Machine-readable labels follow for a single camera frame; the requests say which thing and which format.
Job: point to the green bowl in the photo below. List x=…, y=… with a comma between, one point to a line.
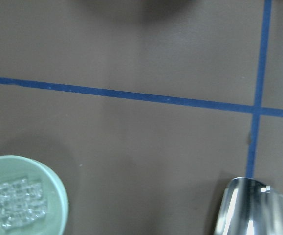
x=14, y=167

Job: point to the ice cubes in bowl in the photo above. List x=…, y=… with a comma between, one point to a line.
x=22, y=203

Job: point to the metal ice scoop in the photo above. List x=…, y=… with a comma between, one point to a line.
x=250, y=207

